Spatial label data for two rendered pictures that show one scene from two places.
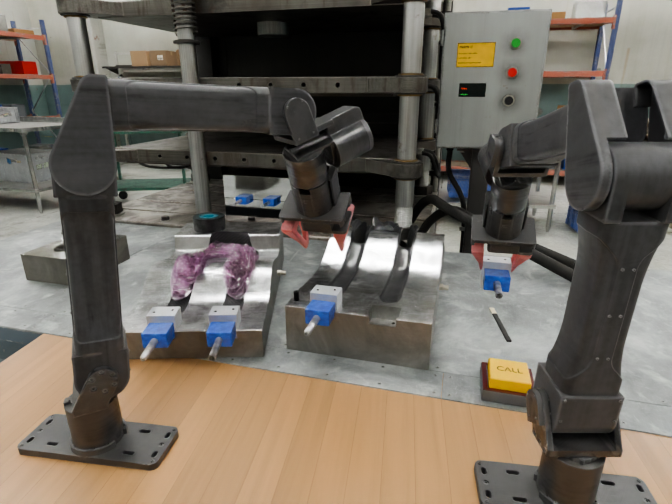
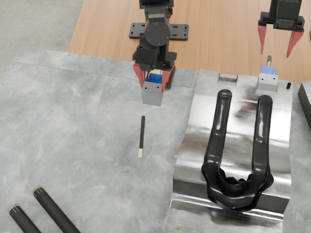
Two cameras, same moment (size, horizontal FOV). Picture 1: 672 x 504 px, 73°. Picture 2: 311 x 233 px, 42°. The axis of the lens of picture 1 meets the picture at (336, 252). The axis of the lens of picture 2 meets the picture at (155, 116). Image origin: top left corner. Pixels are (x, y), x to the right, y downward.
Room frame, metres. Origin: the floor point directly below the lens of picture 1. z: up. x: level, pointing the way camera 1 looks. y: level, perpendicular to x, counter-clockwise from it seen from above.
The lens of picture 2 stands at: (1.44, -0.26, 1.77)
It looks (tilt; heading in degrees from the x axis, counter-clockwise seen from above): 55 degrees down; 183
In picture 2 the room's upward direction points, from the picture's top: 6 degrees counter-clockwise
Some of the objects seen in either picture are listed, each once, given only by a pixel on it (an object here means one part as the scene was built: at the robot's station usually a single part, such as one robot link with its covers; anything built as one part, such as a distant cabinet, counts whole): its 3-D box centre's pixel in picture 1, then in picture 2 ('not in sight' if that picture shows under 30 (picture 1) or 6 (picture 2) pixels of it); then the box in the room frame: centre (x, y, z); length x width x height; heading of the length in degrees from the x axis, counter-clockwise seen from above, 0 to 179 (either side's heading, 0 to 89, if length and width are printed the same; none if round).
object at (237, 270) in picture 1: (218, 258); not in sight; (0.95, 0.26, 0.90); 0.26 x 0.18 x 0.08; 2
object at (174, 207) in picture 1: (280, 207); not in sight; (1.95, 0.24, 0.76); 1.30 x 0.84 x 0.07; 75
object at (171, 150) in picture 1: (282, 162); not in sight; (1.95, 0.23, 0.96); 1.29 x 0.83 x 0.18; 75
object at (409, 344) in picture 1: (380, 272); (233, 155); (0.94, -0.10, 0.87); 0.50 x 0.26 x 0.14; 165
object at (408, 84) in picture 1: (279, 102); not in sight; (1.95, 0.23, 1.20); 1.29 x 0.83 x 0.19; 75
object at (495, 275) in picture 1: (496, 281); (156, 79); (0.74, -0.28, 0.94); 0.13 x 0.05 x 0.05; 165
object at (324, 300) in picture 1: (318, 315); (268, 72); (0.70, 0.03, 0.89); 0.13 x 0.05 x 0.05; 165
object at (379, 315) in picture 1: (384, 321); (227, 82); (0.71, -0.08, 0.87); 0.05 x 0.05 x 0.04; 75
